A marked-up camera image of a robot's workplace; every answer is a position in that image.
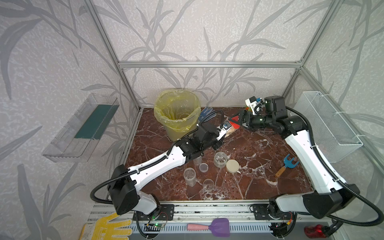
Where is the clear oatmeal jar small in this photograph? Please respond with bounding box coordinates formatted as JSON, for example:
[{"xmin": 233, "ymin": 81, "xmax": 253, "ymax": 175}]
[{"xmin": 193, "ymin": 156, "xmax": 203, "ymax": 166}]

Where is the red lid oatmeal jar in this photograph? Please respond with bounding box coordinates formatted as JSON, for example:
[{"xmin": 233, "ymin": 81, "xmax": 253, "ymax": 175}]
[{"xmin": 226, "ymin": 119, "xmax": 240, "ymax": 137}]

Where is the clear oatmeal jar tall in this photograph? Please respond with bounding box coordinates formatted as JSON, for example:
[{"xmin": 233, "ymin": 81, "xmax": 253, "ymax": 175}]
[{"xmin": 183, "ymin": 168, "xmax": 197, "ymax": 187}]

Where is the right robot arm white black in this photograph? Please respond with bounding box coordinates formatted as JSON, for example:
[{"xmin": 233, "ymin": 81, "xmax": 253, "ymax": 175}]
[{"xmin": 238, "ymin": 96, "xmax": 384, "ymax": 227}]

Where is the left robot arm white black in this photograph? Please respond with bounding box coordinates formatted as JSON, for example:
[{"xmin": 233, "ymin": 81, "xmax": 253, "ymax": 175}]
[{"xmin": 90, "ymin": 110, "xmax": 227, "ymax": 218}]

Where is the blue dotted work glove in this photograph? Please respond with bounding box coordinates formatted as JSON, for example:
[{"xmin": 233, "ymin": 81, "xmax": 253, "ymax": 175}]
[{"xmin": 198, "ymin": 107, "xmax": 214, "ymax": 122}]

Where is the mesh trash bin yellow bag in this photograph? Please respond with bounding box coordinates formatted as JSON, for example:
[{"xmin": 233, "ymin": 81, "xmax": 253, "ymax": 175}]
[{"xmin": 154, "ymin": 89, "xmax": 201, "ymax": 142}]

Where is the green circuit board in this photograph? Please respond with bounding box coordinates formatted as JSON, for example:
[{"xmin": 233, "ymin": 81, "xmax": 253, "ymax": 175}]
[{"xmin": 146, "ymin": 223, "xmax": 167, "ymax": 231}]

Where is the yellow dotted work glove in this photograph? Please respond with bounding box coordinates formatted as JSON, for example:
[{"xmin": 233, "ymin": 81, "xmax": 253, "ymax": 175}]
[{"xmin": 80, "ymin": 213, "xmax": 133, "ymax": 240}]

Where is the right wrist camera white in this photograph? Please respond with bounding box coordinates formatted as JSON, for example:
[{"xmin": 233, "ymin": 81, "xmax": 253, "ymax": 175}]
[{"xmin": 245, "ymin": 96, "xmax": 264, "ymax": 115}]

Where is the white wire wall basket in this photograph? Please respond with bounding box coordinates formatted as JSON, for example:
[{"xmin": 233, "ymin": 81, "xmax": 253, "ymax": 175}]
[{"xmin": 294, "ymin": 91, "xmax": 363, "ymax": 163}]

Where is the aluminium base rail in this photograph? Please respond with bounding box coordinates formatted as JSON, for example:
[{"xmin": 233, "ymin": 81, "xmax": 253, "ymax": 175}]
[{"xmin": 86, "ymin": 200, "xmax": 331, "ymax": 224}]

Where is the purple scoop pink handle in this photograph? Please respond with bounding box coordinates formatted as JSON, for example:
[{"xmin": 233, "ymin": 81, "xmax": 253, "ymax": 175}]
[{"xmin": 187, "ymin": 218, "xmax": 230, "ymax": 238}]

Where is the clear plastic wall shelf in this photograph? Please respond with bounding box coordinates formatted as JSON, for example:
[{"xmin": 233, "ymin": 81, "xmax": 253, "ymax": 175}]
[{"xmin": 42, "ymin": 94, "xmax": 120, "ymax": 163}]

